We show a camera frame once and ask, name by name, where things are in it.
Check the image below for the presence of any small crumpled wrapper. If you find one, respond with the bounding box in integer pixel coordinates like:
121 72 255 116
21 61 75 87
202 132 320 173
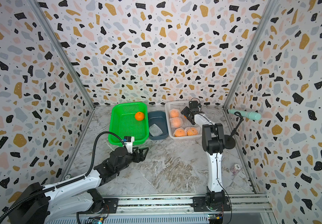
231 163 242 175

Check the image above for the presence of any white plastic mesh basket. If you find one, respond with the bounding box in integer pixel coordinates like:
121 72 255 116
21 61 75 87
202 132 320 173
165 100 202 140

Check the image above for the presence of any dark teal plastic bin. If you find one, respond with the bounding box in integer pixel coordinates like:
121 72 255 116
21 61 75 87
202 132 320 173
148 111 168 141

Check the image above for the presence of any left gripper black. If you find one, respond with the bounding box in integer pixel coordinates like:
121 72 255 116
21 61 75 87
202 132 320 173
117 146 151 175

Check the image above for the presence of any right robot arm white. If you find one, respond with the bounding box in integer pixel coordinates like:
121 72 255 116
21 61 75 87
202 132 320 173
181 100 226 211

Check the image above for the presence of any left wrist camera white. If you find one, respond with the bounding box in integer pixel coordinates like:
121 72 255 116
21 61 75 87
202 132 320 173
123 136 135 154

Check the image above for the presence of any green plastic mesh basket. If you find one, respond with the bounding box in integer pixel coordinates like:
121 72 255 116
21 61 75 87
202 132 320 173
109 102 149 145

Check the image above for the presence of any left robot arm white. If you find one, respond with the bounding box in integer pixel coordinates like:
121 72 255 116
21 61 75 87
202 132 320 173
8 147 149 224

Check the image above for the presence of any netted orange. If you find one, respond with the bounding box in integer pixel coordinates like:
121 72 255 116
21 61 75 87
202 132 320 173
173 127 187 137
185 127 200 136
182 112 194 122
169 117 183 128
169 109 181 119

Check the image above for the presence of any black corrugated cable conduit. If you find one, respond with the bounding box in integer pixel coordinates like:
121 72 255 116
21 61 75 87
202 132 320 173
0 131 126 224

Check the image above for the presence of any green patterned tape roll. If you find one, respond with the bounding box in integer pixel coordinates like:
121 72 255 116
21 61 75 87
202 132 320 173
64 174 71 180

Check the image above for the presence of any black microphone stand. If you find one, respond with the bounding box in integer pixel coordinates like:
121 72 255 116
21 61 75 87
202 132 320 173
225 110 244 149

